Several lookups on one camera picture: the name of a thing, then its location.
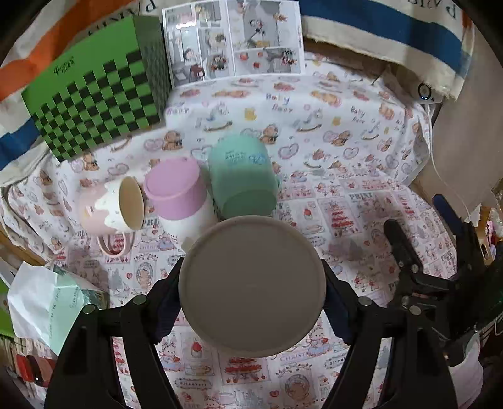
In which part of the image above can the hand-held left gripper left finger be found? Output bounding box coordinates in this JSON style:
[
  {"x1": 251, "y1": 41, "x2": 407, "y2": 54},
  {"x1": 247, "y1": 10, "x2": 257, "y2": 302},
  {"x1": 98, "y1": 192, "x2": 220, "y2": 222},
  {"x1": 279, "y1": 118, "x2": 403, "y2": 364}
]
[{"x1": 43, "y1": 257, "x2": 186, "y2": 409}]

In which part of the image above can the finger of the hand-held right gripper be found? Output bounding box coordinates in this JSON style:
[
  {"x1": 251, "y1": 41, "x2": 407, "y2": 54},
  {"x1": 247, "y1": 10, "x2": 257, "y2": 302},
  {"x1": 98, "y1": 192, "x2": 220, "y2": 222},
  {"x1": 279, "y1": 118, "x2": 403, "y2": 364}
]
[
  {"x1": 433, "y1": 194, "x2": 474, "y2": 256},
  {"x1": 383, "y1": 219, "x2": 458, "y2": 315}
]

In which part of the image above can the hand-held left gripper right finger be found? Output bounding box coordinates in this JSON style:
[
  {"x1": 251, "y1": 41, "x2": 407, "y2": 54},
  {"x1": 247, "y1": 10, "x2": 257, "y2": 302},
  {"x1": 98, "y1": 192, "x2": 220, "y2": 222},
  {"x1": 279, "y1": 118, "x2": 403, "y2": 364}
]
[{"x1": 320, "y1": 260, "x2": 458, "y2": 409}]

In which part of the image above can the purple and white cup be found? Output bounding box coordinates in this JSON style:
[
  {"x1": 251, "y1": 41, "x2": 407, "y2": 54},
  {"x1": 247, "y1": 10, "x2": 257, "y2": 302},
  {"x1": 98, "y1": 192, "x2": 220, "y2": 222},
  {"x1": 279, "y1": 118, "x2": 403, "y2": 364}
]
[{"x1": 143, "y1": 157, "x2": 218, "y2": 245}]

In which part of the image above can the pink cup with white drip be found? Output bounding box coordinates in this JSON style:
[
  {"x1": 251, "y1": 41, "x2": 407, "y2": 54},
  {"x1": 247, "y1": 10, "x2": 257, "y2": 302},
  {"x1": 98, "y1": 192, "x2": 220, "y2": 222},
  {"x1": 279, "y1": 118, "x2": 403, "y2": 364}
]
[{"x1": 76, "y1": 176, "x2": 146, "y2": 257}]

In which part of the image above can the green cup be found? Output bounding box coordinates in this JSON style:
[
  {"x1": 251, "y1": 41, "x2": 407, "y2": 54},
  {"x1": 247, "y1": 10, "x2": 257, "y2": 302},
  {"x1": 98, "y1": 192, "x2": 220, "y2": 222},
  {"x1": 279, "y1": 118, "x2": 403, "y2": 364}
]
[{"x1": 208, "y1": 133, "x2": 282, "y2": 220}]

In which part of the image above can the tan wooden piece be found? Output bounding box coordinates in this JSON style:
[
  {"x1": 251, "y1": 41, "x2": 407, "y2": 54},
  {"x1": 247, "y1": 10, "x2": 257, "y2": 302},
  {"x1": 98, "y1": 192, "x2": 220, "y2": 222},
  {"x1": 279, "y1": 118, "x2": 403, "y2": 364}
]
[{"x1": 476, "y1": 205, "x2": 499, "y2": 265}]

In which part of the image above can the printed bear tablecloth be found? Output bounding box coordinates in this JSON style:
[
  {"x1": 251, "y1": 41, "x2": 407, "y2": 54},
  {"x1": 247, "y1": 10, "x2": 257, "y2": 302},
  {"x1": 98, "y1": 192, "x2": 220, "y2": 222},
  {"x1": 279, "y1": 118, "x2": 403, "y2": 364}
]
[{"x1": 6, "y1": 51, "x2": 458, "y2": 409}]

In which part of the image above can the white and green paper bag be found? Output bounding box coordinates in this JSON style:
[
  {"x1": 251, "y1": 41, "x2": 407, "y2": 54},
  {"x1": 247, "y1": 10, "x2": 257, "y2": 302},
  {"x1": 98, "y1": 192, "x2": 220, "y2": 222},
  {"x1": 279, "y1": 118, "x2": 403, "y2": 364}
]
[{"x1": 7, "y1": 261, "x2": 110, "y2": 355}]

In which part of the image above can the white device with round light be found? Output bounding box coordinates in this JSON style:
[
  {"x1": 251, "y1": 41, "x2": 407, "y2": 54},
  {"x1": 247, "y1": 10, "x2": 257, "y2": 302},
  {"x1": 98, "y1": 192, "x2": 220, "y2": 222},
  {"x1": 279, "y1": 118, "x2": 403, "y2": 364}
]
[{"x1": 406, "y1": 73, "x2": 445, "y2": 106}]

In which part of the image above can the beige cloth with blue stripes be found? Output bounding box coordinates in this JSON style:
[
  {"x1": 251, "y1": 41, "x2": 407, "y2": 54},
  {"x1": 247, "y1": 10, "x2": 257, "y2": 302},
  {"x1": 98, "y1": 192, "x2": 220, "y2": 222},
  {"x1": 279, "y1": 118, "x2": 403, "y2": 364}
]
[{"x1": 299, "y1": 0, "x2": 475, "y2": 104}]

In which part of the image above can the green checkered box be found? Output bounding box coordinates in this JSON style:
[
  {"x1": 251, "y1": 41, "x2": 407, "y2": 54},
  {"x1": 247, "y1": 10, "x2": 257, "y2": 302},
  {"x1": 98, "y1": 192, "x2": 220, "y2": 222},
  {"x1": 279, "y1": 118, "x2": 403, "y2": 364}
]
[{"x1": 21, "y1": 15, "x2": 172, "y2": 163}]

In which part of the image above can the comic print sheet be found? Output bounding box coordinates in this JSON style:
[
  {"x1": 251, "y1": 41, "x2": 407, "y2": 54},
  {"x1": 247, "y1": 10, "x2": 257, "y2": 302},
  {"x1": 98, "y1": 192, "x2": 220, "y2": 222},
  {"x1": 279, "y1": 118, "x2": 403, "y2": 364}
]
[{"x1": 161, "y1": 0, "x2": 307, "y2": 89}]

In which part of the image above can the white cable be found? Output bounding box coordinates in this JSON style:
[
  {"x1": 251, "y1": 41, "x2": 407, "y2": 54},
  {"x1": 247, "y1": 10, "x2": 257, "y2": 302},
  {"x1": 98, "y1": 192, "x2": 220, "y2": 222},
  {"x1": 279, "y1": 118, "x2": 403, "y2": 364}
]
[{"x1": 428, "y1": 103, "x2": 474, "y2": 215}]

